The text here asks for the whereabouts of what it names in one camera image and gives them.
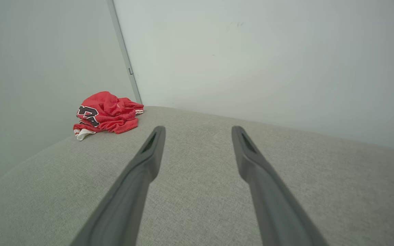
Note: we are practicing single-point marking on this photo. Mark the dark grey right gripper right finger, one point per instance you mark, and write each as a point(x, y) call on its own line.
point(272, 205)

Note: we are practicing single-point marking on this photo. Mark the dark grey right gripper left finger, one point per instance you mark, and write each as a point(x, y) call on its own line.
point(125, 201)

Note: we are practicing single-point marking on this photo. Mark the red basketball jersey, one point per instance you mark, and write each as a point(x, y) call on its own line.
point(109, 109)

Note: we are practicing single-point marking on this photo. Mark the grey wall trim strip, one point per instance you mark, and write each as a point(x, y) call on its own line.
point(122, 44)

